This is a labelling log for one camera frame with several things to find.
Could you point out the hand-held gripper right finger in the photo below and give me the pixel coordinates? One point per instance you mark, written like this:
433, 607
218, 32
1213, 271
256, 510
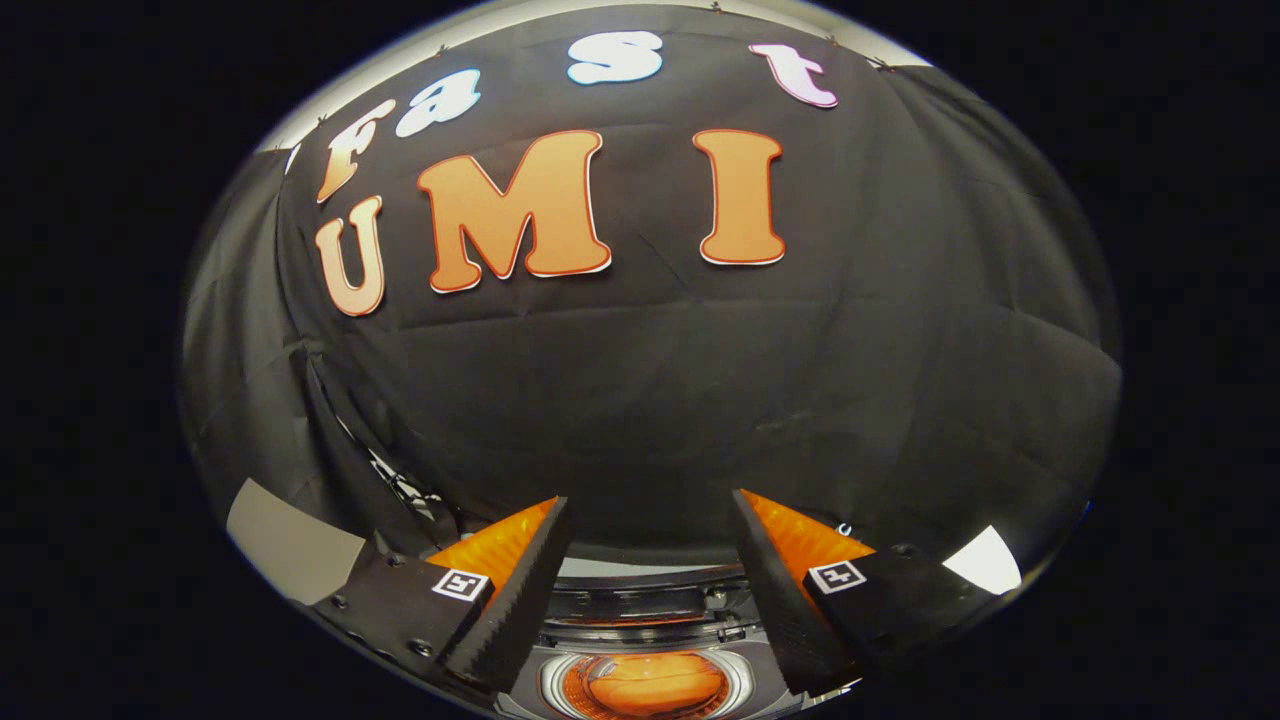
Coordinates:
790, 620

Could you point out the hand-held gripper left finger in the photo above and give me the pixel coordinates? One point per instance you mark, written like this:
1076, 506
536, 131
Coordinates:
510, 620

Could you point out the grey washing machine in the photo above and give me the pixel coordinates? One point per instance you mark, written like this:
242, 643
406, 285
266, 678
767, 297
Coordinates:
745, 665

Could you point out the dark glass washing machine lid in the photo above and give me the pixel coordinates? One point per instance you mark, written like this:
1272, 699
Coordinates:
640, 605

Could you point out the orange yellow garment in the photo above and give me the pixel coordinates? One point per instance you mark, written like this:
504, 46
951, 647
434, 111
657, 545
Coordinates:
650, 685

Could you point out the thin silver rod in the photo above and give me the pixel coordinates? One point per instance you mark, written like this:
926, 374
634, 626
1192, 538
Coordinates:
400, 480

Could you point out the grey flat platform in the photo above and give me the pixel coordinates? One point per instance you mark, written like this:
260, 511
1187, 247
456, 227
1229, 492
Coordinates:
290, 545

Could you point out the row of small backdrop clips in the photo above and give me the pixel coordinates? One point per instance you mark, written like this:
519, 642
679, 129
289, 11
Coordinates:
831, 40

